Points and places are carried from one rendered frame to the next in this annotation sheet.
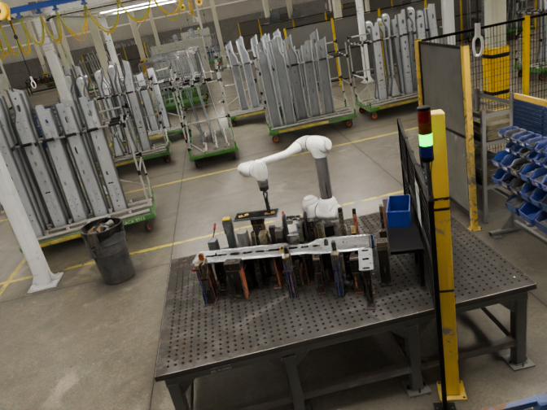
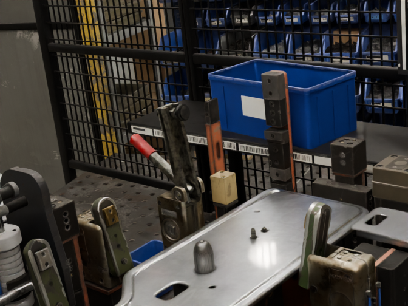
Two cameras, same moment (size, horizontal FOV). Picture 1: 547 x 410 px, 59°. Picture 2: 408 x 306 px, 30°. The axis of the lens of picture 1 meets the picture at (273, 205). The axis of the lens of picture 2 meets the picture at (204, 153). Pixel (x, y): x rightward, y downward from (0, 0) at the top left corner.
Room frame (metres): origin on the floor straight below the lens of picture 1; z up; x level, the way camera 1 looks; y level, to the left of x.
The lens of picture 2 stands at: (2.64, 0.59, 1.56)
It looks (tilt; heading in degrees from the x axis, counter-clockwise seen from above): 19 degrees down; 300
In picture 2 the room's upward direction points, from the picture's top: 7 degrees counter-clockwise
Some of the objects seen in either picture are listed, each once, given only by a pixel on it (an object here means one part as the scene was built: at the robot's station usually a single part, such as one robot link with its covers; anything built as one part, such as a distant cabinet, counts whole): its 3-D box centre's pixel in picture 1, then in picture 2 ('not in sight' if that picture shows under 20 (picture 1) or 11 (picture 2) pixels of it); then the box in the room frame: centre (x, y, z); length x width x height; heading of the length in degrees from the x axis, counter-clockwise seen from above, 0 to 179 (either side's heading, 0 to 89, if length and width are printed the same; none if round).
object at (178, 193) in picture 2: not in sight; (179, 193); (3.31, -0.46, 1.06); 0.03 x 0.01 x 0.03; 167
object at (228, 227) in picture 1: (232, 243); not in sight; (3.70, 0.41, 0.92); 0.08 x 0.08 x 0.44; 77
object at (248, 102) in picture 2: (399, 211); (281, 100); (3.31, -0.93, 1.09); 0.30 x 0.17 x 0.13; 160
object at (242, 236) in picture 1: (247, 253); not in sight; (3.50, 0.29, 0.90); 0.13 x 0.10 x 0.41; 167
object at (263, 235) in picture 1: (267, 253); not in sight; (3.45, 0.13, 0.89); 0.13 x 0.11 x 0.38; 167
